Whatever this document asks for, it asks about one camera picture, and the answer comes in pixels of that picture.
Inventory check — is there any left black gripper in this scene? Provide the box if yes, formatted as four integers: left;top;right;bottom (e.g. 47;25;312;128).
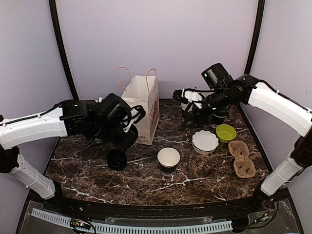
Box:
91;121;137;153

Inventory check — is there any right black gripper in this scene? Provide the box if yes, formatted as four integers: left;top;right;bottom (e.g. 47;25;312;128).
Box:
181;86;235;128

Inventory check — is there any black paper coffee cup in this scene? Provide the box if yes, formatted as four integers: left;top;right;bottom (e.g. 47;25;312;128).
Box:
157;147;181;176
211;109;228;128

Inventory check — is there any stack of black cup lids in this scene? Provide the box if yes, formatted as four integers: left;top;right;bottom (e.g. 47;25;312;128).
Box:
106;149;127;171

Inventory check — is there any stack of paper coffee cups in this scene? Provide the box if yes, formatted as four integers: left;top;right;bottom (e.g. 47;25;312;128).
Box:
180;102;193;112

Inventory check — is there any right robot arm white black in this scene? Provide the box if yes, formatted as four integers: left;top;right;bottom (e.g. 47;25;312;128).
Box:
180;75;312;212

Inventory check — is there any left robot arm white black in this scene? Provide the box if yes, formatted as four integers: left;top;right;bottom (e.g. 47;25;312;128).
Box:
0;93;145;213

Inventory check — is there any white scalloped dish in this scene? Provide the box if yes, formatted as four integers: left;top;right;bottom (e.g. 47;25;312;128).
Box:
191;130;219;155

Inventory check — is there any green bowl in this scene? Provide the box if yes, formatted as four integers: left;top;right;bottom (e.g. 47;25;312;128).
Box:
215;124;237;143

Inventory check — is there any white paper gift bag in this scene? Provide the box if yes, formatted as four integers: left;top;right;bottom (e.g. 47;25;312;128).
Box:
115;66;160;146

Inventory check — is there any brown cardboard cup carrier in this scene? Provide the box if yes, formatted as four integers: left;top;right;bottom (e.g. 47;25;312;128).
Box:
228;140;256;178

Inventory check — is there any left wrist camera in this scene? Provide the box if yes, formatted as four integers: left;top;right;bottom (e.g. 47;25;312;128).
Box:
121;105;146;133

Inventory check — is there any left black frame post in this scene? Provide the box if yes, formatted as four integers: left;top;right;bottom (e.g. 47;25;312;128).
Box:
49;0;79;100

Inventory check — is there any black frame post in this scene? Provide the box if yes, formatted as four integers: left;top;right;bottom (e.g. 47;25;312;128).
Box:
244;0;265;75
49;0;79;100

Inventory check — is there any right black frame post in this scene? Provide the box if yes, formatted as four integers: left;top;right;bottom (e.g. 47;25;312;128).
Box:
244;0;265;75

